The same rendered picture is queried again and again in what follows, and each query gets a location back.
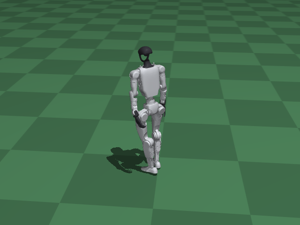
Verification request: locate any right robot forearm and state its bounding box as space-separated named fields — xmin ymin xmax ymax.
xmin=160 ymin=87 xmax=167 ymax=104

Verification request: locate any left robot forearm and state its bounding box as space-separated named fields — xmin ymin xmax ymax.
xmin=129 ymin=91 xmax=138 ymax=116

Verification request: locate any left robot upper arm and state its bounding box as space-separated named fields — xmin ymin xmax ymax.
xmin=129 ymin=69 xmax=140 ymax=97

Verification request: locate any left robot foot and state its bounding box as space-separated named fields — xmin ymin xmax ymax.
xmin=141 ymin=166 xmax=158 ymax=173

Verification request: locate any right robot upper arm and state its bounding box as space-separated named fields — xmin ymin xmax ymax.
xmin=157 ymin=65 xmax=166 ymax=90

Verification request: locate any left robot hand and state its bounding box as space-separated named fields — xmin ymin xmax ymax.
xmin=133 ymin=110 xmax=146 ymax=128

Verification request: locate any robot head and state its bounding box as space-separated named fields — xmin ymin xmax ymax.
xmin=138 ymin=46 xmax=154 ymax=68

